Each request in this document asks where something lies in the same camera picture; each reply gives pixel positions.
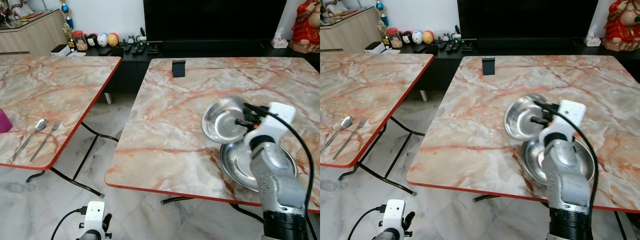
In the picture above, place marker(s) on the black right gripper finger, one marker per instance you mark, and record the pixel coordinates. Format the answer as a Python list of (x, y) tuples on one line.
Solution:
[(245, 122), (544, 105), (254, 108), (539, 120)]

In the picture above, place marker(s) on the black white round figurine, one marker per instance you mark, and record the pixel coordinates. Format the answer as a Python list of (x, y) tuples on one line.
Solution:
[(407, 38), (92, 41)]

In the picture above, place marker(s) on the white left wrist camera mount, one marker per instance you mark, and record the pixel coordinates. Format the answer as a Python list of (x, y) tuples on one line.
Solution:
[(94, 215), (394, 213)]

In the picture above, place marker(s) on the stainless steel spoon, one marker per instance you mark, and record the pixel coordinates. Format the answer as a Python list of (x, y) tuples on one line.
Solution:
[(340, 131), (30, 139)]

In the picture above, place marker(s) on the small white green figurine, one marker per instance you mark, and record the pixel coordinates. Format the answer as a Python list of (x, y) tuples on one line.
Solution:
[(457, 32), (142, 35)]

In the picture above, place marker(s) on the light wooden cabinet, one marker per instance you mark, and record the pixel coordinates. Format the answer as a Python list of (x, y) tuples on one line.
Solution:
[(350, 32), (30, 35)]

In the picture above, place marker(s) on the red laughing Buddha statue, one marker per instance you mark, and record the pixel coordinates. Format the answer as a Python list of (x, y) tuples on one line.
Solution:
[(622, 25), (306, 27)]

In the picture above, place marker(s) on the white pink tissue box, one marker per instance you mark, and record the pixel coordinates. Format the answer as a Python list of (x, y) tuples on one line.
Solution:
[(280, 40), (593, 38)]

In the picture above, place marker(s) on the pink plastic cup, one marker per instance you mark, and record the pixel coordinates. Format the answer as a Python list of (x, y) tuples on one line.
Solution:
[(4, 121)]

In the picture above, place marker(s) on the yellow red round figurine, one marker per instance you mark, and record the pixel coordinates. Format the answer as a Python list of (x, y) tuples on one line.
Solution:
[(113, 39), (428, 37)]

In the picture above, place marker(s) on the stainless steel fork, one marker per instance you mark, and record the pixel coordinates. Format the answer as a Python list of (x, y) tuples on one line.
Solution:
[(45, 142), (349, 141)]

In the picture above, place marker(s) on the white blue round figurine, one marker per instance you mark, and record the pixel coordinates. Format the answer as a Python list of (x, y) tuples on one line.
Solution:
[(417, 37), (102, 40)]

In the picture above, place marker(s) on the black flat screen television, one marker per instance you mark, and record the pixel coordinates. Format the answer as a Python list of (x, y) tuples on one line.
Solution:
[(215, 20), (527, 19)]

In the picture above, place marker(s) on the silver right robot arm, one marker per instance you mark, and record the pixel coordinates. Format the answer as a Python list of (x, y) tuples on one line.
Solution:
[(277, 185), (567, 182)]

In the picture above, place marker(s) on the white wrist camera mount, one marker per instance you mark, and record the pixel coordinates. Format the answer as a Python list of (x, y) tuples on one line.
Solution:
[(277, 120), (394, 213), (94, 215), (570, 116)]

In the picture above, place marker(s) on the shallow stainless steel plate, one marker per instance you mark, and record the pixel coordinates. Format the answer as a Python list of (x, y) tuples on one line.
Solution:
[(237, 162), (535, 157)]

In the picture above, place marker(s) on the red lidded snack jar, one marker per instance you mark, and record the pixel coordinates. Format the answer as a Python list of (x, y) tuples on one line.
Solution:
[(394, 39), (79, 41)]

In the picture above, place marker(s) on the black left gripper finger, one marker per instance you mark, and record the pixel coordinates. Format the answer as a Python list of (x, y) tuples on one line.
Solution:
[(107, 222), (409, 220)]

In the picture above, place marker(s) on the black phone stand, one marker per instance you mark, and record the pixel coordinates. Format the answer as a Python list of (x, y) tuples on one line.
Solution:
[(489, 66), (178, 68)]

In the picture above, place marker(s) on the deep stainless steel bowl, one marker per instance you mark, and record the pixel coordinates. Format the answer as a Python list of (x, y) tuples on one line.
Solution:
[(517, 116), (220, 120)]

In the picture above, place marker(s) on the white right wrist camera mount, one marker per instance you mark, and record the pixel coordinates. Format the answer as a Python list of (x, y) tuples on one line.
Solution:
[(277, 120), (570, 116)]

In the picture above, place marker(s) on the small white box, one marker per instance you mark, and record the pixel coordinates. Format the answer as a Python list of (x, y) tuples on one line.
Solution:
[(375, 47), (61, 49)]

